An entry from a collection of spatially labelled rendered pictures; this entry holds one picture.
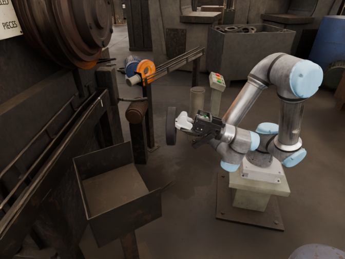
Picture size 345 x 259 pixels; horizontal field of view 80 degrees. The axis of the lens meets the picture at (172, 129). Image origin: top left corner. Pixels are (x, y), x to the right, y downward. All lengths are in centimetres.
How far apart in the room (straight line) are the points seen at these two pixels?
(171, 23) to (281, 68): 298
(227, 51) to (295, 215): 214
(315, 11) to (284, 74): 370
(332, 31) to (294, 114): 305
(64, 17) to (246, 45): 253
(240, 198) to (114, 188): 87
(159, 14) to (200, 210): 305
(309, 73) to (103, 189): 81
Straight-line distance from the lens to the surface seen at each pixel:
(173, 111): 78
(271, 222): 151
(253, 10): 497
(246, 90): 93
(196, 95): 170
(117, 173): 84
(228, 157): 90
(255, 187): 126
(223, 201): 150
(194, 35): 362
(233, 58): 309
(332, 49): 395
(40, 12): 91
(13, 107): 87
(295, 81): 82
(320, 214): 172
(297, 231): 156
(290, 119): 96
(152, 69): 160
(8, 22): 95
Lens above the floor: 119
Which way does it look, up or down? 34 degrees down
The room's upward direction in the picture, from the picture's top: straight up
